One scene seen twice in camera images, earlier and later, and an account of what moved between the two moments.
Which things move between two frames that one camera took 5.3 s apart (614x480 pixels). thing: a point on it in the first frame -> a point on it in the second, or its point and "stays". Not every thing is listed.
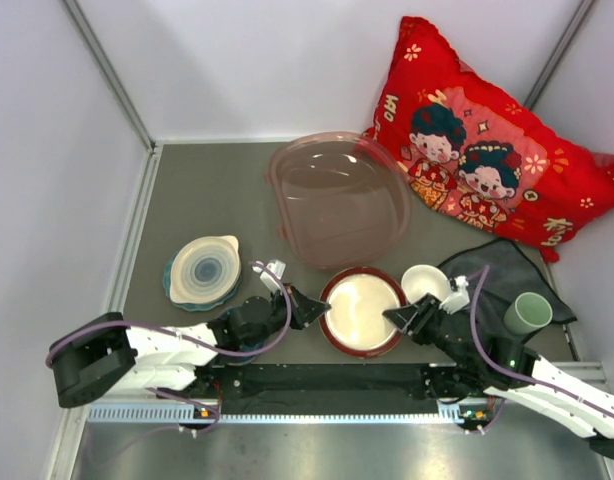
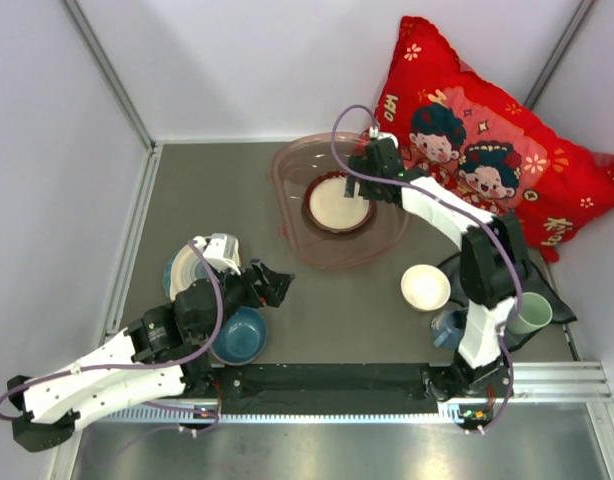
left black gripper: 305,309 -> 278,282
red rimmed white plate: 355,325 -> 328,209
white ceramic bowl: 422,279 stays
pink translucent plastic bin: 341,199 stays
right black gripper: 412,320 -> 364,192
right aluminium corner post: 557,54 stays
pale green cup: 530,312 stays
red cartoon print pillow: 477,153 stays
